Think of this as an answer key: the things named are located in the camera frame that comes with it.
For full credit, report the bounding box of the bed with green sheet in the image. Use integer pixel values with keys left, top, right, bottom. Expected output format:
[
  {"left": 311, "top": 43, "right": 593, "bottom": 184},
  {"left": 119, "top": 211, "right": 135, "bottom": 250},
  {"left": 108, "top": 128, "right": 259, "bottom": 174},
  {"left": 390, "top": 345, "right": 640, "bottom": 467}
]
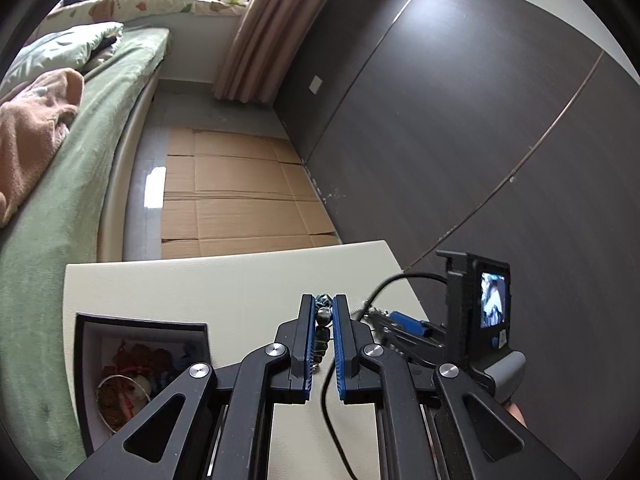
[{"left": 0, "top": 27, "right": 172, "bottom": 467}]

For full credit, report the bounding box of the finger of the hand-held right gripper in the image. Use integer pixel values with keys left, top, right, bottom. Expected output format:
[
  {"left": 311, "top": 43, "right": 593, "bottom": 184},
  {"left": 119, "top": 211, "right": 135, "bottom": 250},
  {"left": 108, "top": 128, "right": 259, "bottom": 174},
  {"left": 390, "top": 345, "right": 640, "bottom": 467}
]
[
  {"left": 366, "top": 310, "right": 447, "bottom": 342},
  {"left": 381, "top": 334, "right": 447, "bottom": 366}
]

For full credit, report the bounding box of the flattened cardboard sheet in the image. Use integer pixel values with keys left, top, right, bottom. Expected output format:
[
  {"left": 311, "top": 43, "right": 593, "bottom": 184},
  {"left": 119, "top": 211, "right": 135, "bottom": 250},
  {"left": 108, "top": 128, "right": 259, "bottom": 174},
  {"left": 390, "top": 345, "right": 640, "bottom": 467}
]
[{"left": 160, "top": 127, "right": 344, "bottom": 260}]

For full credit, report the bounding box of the brown bead bracelet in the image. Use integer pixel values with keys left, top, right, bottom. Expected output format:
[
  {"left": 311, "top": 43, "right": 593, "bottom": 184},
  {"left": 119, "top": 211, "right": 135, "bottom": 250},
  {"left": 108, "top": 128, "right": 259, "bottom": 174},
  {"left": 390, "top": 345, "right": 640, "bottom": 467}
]
[{"left": 97, "top": 339, "right": 177, "bottom": 432}]

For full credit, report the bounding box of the black jewelry box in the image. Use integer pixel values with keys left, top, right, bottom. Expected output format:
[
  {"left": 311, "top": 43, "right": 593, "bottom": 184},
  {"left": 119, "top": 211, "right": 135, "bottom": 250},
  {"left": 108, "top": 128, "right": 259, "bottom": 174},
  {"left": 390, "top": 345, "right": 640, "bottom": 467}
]
[{"left": 74, "top": 312, "right": 211, "bottom": 457}]

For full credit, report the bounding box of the pink fleece blanket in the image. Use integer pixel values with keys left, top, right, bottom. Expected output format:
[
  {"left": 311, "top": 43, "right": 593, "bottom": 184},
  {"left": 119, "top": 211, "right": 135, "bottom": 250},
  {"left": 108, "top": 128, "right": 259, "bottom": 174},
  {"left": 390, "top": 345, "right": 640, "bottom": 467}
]
[{"left": 0, "top": 67, "right": 85, "bottom": 229}]

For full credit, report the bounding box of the silver bangle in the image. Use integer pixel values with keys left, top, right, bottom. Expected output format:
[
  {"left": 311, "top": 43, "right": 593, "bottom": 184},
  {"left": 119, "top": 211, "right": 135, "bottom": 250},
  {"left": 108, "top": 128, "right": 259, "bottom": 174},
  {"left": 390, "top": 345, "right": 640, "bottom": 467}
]
[{"left": 96, "top": 374, "right": 152, "bottom": 434}]

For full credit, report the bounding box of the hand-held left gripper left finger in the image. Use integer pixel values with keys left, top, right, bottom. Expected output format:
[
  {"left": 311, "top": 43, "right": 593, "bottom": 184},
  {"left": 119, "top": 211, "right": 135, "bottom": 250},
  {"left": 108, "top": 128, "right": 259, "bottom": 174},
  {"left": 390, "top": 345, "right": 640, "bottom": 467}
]
[{"left": 65, "top": 294, "right": 317, "bottom": 480}]

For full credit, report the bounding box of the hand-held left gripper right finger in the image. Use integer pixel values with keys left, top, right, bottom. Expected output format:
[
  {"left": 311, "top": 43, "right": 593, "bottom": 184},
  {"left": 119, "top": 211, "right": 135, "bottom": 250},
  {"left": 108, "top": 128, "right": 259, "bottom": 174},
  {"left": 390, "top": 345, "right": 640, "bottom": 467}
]
[{"left": 332, "top": 294, "right": 584, "bottom": 480}]

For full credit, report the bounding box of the pale floral quilt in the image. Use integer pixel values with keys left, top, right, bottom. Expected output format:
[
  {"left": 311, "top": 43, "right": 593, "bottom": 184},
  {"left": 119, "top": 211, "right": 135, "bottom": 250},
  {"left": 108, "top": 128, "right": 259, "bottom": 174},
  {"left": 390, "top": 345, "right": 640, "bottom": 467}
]
[{"left": 0, "top": 21, "right": 125, "bottom": 102}]

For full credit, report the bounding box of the patterned window seat cushion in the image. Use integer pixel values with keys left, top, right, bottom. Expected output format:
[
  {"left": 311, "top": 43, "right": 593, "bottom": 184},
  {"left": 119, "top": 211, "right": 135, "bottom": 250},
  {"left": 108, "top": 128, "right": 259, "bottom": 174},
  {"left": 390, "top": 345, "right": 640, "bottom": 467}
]
[{"left": 46, "top": 0, "right": 252, "bottom": 24}]

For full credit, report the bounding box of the dark wooden wardrobe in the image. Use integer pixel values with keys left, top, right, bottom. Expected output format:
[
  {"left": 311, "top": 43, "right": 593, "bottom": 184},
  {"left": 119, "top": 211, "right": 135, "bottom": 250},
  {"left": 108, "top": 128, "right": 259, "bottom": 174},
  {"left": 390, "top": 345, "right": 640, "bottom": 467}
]
[{"left": 272, "top": 0, "right": 640, "bottom": 461}]

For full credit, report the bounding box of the pink curtain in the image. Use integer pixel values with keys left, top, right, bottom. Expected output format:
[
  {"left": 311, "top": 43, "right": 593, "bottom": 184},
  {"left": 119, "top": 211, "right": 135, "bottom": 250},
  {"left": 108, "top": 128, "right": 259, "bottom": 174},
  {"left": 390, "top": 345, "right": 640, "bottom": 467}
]
[{"left": 212, "top": 0, "right": 351, "bottom": 107}]

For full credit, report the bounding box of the black cable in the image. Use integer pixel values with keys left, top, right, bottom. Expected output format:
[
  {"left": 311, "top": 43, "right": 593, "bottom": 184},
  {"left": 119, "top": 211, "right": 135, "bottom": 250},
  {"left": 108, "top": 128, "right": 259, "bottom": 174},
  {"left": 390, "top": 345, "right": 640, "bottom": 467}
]
[{"left": 320, "top": 272, "right": 449, "bottom": 480}]

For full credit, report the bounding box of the grey-blue bead bracelet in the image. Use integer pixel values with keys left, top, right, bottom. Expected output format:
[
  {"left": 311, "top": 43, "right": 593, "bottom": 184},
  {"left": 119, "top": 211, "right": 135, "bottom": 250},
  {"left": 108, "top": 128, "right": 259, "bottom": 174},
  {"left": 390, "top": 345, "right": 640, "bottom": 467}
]
[{"left": 310, "top": 293, "right": 335, "bottom": 377}]

